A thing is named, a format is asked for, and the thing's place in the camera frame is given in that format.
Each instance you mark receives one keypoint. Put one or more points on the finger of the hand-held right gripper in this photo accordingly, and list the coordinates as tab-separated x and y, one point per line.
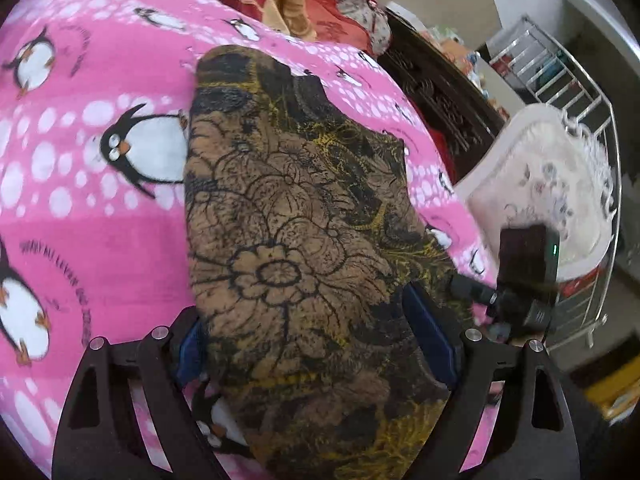
470	290

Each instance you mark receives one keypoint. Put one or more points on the yellow object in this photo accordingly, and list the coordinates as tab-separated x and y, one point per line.
610	390

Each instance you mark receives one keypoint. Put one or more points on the salmon red cloth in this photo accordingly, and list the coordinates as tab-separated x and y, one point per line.
335	25

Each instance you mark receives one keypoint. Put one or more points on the pink penguin blanket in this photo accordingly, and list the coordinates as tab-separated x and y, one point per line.
100	210

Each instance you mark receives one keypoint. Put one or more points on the silver metal rack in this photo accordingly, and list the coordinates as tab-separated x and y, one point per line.
607	125

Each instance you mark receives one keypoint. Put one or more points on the brown floral garment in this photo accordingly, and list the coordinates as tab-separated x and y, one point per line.
300	210

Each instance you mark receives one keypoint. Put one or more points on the dark carved wooden headboard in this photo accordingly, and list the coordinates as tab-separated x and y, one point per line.
440	95

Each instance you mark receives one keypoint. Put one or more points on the colourful cloth pile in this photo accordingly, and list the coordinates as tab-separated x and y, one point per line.
455	47

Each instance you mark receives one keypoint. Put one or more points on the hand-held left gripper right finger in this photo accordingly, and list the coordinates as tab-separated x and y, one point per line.
432	332

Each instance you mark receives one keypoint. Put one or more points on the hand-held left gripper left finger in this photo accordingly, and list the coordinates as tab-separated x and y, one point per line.
187	352

